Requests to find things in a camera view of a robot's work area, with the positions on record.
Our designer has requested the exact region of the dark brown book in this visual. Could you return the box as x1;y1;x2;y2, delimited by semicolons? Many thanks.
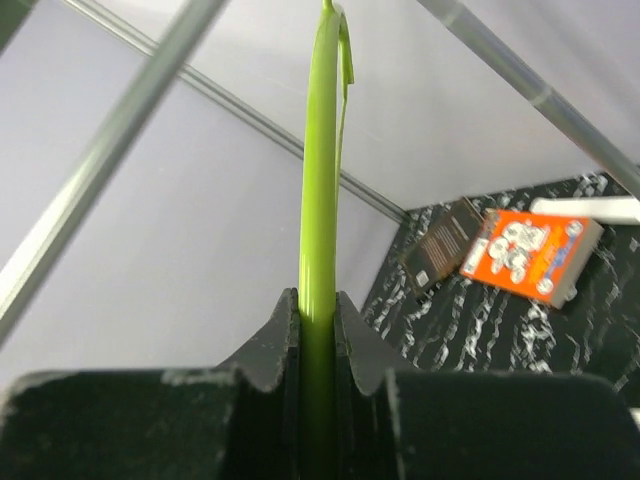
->
400;197;483;302

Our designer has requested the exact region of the lime green clothes hanger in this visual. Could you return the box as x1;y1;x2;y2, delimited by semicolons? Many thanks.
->
298;1;354;479

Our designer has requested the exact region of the grey clothes rack stand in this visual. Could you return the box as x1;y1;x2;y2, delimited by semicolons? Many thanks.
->
1;1;639;336

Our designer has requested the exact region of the orange book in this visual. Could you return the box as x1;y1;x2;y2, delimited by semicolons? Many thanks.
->
460;209;603;309

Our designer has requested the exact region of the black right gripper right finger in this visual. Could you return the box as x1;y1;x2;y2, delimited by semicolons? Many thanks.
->
334;293;639;479

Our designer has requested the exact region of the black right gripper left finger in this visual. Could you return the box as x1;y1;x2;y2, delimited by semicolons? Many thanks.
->
1;289;300;479

